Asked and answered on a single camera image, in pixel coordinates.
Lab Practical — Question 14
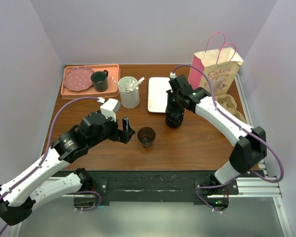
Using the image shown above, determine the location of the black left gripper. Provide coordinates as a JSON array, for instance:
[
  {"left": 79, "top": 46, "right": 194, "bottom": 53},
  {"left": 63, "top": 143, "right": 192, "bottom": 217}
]
[{"left": 88, "top": 112, "right": 135, "bottom": 148}]

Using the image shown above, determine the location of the dark brown coffee cup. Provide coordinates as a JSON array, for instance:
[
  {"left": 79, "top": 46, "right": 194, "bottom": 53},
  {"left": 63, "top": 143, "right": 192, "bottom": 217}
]
[{"left": 137, "top": 127, "right": 156, "bottom": 148}]

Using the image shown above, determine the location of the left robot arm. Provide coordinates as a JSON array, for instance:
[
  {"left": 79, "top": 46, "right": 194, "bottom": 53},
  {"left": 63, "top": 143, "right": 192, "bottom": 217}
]
[{"left": 0, "top": 111, "right": 135, "bottom": 226}]

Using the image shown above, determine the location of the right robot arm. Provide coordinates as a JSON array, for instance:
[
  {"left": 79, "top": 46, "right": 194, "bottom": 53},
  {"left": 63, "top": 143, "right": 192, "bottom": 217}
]
[{"left": 166, "top": 86, "right": 267, "bottom": 194}]

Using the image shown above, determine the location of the white rectangular plate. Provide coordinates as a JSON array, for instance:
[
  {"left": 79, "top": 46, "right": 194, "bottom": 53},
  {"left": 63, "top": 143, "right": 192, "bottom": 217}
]
[{"left": 148, "top": 77, "right": 171, "bottom": 113}]

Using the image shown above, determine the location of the salmon pink tray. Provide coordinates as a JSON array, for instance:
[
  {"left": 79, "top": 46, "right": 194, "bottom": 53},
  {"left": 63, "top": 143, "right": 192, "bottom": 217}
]
[{"left": 60, "top": 64, "right": 120, "bottom": 100}]

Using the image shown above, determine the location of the frosted white utensil cup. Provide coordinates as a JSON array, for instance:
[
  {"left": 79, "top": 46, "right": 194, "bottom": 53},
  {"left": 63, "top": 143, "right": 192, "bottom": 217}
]
[{"left": 119, "top": 89, "right": 140, "bottom": 109}]

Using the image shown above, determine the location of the wrapped white utensil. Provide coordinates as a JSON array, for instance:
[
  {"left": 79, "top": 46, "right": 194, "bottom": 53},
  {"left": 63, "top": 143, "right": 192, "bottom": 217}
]
[{"left": 111, "top": 77, "right": 145, "bottom": 92}]

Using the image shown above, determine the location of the cardboard cup carrier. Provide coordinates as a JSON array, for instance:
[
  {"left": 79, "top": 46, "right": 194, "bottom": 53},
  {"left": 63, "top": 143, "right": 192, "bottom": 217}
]
[{"left": 215, "top": 94, "right": 246, "bottom": 123}]

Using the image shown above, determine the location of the dark green mug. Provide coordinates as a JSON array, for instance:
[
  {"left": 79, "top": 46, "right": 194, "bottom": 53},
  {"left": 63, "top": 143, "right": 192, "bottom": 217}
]
[{"left": 91, "top": 70, "right": 109, "bottom": 92}]

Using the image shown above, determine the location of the pink polka dot plate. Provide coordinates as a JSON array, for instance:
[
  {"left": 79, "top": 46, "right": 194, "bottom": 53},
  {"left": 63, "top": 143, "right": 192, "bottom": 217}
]
[{"left": 64, "top": 66, "right": 94, "bottom": 92}]

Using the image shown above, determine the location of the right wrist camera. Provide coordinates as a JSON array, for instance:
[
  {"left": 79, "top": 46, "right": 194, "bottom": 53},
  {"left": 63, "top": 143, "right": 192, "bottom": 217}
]
[{"left": 169, "top": 75, "right": 192, "bottom": 94}]

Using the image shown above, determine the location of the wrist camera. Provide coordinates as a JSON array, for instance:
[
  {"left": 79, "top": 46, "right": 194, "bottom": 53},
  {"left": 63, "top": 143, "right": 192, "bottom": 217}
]
[
  {"left": 100, "top": 98, "right": 121, "bottom": 122},
  {"left": 169, "top": 75, "right": 192, "bottom": 94}
]

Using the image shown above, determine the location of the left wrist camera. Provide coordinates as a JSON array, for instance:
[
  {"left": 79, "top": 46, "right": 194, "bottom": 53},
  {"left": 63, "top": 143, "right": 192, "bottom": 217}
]
[{"left": 100, "top": 98, "right": 121, "bottom": 122}]

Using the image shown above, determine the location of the black mounting base rail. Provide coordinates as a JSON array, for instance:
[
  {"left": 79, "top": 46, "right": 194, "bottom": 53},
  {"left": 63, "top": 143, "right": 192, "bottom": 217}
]
[{"left": 63, "top": 170, "right": 240, "bottom": 207}]

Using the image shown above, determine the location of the aluminium frame rail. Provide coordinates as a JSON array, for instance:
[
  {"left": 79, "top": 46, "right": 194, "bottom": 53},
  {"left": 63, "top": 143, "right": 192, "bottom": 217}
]
[{"left": 233, "top": 74, "right": 294, "bottom": 237}]

